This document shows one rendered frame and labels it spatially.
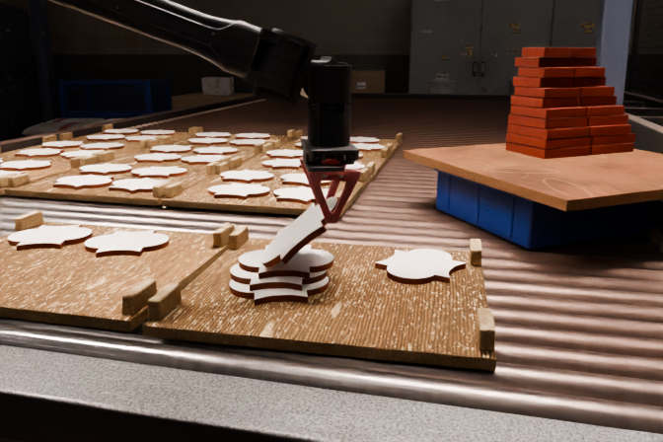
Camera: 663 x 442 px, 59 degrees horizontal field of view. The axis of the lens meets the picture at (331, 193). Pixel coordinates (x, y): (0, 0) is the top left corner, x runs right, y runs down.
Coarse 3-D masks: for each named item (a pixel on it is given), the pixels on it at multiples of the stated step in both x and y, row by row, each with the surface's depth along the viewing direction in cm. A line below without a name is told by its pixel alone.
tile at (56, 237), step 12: (48, 228) 105; (60, 228) 105; (72, 228) 105; (84, 228) 105; (12, 240) 98; (24, 240) 98; (36, 240) 98; (48, 240) 98; (60, 240) 98; (72, 240) 99; (84, 240) 100
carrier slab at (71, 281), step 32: (64, 224) 110; (0, 256) 93; (32, 256) 93; (64, 256) 93; (128, 256) 93; (160, 256) 93; (192, 256) 93; (0, 288) 80; (32, 288) 80; (64, 288) 80; (96, 288) 80; (128, 288) 80; (160, 288) 80; (32, 320) 74; (64, 320) 73; (96, 320) 72; (128, 320) 71
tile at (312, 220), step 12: (312, 204) 85; (300, 216) 84; (312, 216) 80; (288, 228) 83; (300, 228) 79; (312, 228) 76; (324, 228) 74; (276, 240) 83; (288, 240) 79; (300, 240) 75; (264, 252) 82; (276, 252) 78; (288, 252) 75; (264, 264) 79
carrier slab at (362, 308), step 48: (192, 288) 80; (336, 288) 80; (384, 288) 80; (432, 288) 80; (480, 288) 80; (192, 336) 68; (240, 336) 67; (288, 336) 66; (336, 336) 66; (384, 336) 66; (432, 336) 66
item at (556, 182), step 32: (416, 160) 126; (448, 160) 119; (480, 160) 119; (512, 160) 119; (544, 160) 119; (576, 160) 119; (608, 160) 119; (640, 160) 119; (512, 192) 98; (544, 192) 91; (576, 192) 91; (608, 192) 91; (640, 192) 92
